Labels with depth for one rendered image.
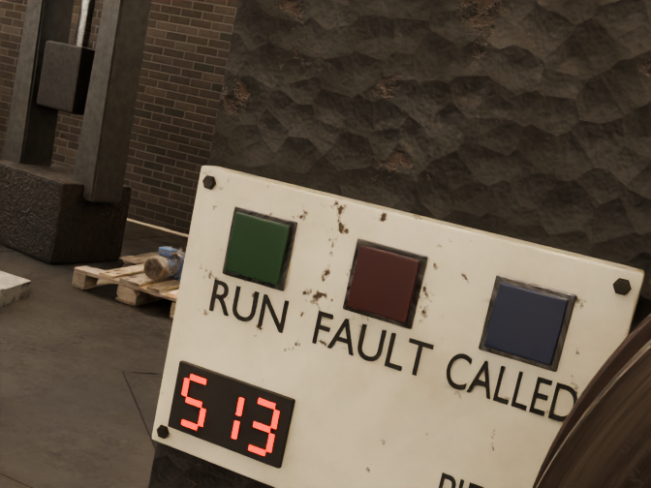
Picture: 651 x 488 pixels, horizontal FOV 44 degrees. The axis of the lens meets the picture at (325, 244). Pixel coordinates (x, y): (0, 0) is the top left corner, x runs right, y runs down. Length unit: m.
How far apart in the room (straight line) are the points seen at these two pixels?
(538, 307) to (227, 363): 0.19
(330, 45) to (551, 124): 0.14
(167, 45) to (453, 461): 7.34
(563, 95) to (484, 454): 0.20
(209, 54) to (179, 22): 0.43
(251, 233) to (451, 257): 0.12
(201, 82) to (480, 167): 7.05
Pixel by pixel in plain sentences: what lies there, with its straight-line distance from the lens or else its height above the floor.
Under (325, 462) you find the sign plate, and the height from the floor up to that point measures 1.09.
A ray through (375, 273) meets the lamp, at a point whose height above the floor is 1.20.
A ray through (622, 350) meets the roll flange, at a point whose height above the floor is 1.21.
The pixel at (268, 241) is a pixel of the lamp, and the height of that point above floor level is 1.21.
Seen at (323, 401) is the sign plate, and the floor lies 1.12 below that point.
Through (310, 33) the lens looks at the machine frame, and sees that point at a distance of 0.50.
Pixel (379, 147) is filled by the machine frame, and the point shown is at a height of 1.27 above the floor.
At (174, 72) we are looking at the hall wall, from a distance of 7.64.
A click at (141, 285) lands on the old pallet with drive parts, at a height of 0.13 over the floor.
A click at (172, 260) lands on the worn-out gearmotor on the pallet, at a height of 0.28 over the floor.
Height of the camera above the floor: 1.28
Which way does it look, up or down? 8 degrees down
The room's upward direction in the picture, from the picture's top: 12 degrees clockwise
